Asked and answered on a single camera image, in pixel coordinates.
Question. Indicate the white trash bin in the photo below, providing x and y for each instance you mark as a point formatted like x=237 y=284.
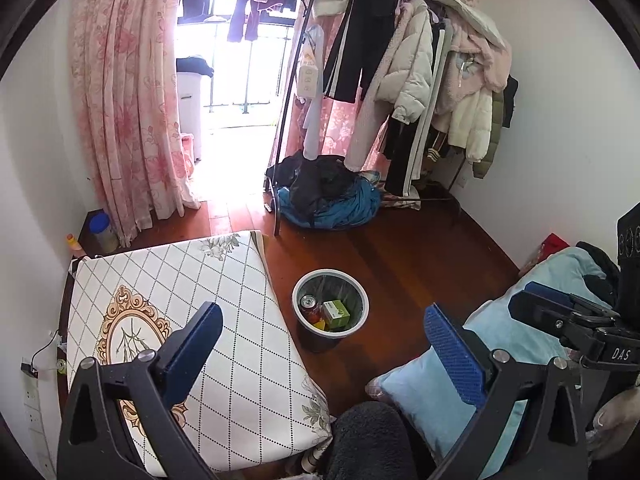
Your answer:
x=330 y=284

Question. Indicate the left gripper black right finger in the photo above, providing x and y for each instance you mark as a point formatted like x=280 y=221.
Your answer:
x=550 y=442

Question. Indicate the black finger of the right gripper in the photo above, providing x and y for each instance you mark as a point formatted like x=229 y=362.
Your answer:
x=573 y=320
x=560 y=292

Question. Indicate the red cola can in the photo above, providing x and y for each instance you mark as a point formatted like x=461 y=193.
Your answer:
x=310 y=309

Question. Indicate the white wall power strip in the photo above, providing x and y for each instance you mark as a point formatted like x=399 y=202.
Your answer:
x=35 y=424

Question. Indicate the orange capped small bottle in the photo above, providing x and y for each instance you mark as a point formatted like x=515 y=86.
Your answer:
x=75 y=248

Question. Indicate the green white carton box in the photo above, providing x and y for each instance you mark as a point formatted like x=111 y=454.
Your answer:
x=335 y=314

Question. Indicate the dark grey fuzzy cushion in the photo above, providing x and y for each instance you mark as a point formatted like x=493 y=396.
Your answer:
x=370 y=441

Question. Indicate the blue black clothes pile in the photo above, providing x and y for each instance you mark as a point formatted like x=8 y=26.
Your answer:
x=322 y=194

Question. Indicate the black hanging trousers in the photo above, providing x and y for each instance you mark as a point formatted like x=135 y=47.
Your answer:
x=358 y=48

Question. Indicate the white puffer jacket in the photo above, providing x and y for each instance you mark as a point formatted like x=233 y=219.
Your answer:
x=404 y=76

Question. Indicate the black clothes rack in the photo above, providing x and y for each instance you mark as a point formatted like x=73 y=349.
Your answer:
x=371 y=115

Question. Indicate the white patterned tablecloth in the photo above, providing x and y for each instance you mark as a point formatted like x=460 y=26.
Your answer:
x=253 y=401

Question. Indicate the white appliance on balcony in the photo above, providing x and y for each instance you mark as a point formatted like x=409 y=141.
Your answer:
x=194 y=76

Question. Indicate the blue capped plastic bottle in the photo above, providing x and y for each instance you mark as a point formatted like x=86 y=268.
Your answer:
x=101 y=228

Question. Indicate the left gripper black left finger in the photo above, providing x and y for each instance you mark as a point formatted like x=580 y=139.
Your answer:
x=95 y=442

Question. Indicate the pink floral curtain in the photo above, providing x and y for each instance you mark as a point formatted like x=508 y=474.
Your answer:
x=124 y=83

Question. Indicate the pink fleece coat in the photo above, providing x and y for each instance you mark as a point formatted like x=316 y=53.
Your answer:
x=475 y=69

